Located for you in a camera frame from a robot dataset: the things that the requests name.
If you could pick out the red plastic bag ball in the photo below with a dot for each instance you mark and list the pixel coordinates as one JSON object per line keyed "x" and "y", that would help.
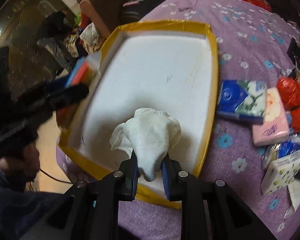
{"x": 289, "y": 90}

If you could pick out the blue red sponge pack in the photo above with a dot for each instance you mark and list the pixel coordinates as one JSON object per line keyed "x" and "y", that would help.
{"x": 82, "y": 73}

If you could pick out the small red bag ball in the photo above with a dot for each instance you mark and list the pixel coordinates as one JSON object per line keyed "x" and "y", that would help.
{"x": 295, "y": 124}

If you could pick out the brown armchair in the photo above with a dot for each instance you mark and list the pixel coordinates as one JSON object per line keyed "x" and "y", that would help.
{"x": 103, "y": 13}

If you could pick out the white cloth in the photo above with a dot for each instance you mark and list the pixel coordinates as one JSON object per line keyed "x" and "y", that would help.
{"x": 150, "y": 134}

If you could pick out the person in background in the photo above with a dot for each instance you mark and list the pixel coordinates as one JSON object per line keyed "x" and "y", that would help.
{"x": 54, "y": 26}

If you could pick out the yellow-edged white foam tray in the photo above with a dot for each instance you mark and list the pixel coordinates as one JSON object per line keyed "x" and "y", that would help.
{"x": 169, "y": 66}

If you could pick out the blue white snack packet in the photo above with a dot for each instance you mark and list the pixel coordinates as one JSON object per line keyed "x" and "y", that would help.
{"x": 280, "y": 150}

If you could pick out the white plastic bag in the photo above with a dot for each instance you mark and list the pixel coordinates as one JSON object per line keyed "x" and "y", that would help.
{"x": 294, "y": 193}

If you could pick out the pink tissue pack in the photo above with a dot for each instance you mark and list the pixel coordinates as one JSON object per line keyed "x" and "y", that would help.
{"x": 275, "y": 127}

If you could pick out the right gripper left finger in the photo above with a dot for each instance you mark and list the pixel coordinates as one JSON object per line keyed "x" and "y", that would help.
{"x": 130, "y": 177}

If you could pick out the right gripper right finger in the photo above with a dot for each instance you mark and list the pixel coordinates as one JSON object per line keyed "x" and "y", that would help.
{"x": 170, "y": 176}

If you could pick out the finger of the left gripper blurred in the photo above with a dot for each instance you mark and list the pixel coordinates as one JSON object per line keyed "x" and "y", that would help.
{"x": 43, "y": 99}

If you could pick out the blue floral tissue pack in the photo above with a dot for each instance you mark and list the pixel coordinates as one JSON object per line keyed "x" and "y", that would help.
{"x": 242, "y": 100}

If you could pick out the white floral tissue pack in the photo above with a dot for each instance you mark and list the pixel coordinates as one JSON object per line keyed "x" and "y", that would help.
{"x": 280, "y": 173}

